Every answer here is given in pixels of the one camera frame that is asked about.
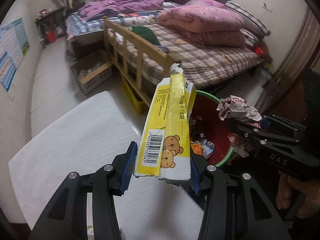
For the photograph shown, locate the blue white snack bag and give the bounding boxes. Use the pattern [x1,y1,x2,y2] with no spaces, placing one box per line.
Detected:
[200,139,215,159]

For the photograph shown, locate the yellow bear box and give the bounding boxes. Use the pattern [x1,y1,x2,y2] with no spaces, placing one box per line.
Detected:
[134,63,196,182]

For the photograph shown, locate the orange snack wrapper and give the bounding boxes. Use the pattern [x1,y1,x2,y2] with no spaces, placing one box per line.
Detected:
[191,141,203,155]

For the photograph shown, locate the person right hand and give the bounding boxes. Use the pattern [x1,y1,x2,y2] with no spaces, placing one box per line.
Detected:
[276,172,319,218]

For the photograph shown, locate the red bin with green rim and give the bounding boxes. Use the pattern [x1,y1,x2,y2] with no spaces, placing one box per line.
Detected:
[189,90,233,167]

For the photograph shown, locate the yellow plastic crate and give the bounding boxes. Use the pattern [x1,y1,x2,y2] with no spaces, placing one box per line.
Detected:
[120,74,148,115]

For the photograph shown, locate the cardboard box on floor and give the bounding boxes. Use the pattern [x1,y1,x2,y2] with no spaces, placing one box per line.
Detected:
[71,49,113,95]

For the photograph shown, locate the plaid mattress cover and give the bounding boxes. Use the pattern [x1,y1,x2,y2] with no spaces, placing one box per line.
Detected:
[113,23,264,90]

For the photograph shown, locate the striped pillow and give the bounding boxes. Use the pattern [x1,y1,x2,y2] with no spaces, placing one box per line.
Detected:
[225,1,271,48]

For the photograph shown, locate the green cushion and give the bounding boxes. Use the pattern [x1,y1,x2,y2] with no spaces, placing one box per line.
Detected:
[131,25,160,46]

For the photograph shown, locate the folded pink quilt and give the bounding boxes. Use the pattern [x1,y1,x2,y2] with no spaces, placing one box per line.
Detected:
[157,5,246,48]

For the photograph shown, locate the blue checked bedsheet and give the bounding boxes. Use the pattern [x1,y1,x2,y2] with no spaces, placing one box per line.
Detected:
[65,10,161,41]

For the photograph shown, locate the red bucket under desk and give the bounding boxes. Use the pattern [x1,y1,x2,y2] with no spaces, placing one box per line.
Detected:
[47,31,56,44]

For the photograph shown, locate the purple duvet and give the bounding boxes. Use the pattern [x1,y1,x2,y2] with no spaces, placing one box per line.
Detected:
[78,0,165,21]

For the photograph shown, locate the dark side desk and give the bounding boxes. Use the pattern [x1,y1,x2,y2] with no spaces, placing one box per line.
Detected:
[35,7,66,49]

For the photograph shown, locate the wooden bed rail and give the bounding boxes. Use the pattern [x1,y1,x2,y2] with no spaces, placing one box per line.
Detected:
[103,17,181,106]

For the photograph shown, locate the wall poster charts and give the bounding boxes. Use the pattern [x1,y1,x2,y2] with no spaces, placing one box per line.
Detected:
[0,18,30,92]

